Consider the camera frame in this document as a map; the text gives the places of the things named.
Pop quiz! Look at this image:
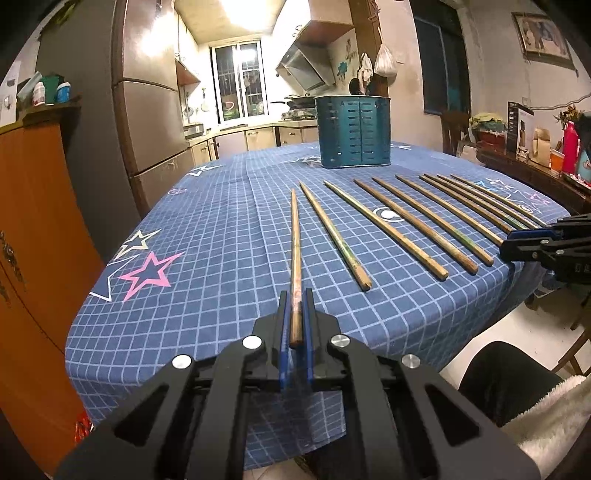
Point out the white fleece sleeve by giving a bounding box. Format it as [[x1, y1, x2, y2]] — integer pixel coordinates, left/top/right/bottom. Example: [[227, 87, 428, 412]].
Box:
[[501, 376, 590, 479]]

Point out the orange wooden cabinet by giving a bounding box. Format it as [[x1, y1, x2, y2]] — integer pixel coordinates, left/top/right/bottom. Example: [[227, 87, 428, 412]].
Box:
[[1, 103, 103, 473]]

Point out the white plastic bag hanging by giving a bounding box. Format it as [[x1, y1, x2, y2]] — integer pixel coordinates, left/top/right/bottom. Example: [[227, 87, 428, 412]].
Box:
[[374, 43, 398, 79]]

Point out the red thermos bottle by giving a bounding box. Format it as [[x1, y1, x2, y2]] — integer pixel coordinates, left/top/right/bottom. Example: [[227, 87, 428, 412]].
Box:
[[562, 121, 579, 175]]

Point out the black product box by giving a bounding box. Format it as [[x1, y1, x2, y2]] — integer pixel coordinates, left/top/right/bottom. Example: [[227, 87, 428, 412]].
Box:
[[506, 101, 534, 158]]

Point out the dark wooden sideboard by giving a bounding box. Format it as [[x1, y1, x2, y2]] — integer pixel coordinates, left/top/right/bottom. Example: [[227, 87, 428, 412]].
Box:
[[477, 146, 590, 215]]

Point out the dark wooden chopstick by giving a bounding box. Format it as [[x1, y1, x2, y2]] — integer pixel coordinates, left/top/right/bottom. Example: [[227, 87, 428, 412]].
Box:
[[290, 189, 303, 349]]

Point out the teal perforated utensil holder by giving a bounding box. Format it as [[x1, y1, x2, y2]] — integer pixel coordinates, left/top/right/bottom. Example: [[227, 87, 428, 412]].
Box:
[[315, 95, 391, 169]]

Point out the black frying pan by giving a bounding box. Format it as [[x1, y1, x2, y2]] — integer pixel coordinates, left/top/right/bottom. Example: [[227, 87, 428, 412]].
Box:
[[271, 95, 315, 110]]

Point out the range hood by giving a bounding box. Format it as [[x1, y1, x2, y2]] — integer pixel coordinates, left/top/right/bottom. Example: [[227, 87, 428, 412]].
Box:
[[276, 42, 335, 94]]

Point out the silver refrigerator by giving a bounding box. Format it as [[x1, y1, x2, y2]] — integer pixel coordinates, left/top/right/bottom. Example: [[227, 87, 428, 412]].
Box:
[[111, 0, 194, 216]]

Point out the kitchen window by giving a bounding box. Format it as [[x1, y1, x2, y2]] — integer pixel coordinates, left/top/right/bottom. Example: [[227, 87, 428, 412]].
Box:
[[211, 40, 269, 125]]

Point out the framed wall picture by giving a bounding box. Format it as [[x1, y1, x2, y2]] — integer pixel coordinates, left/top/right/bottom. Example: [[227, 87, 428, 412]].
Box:
[[512, 12, 575, 70]]

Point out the dark wooden chair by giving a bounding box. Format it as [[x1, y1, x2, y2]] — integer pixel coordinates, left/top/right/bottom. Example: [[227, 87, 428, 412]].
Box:
[[440, 110, 470, 156]]

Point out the blue grid star tablecloth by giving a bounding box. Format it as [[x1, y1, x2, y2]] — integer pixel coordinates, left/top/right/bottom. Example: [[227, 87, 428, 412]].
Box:
[[64, 141, 574, 470]]

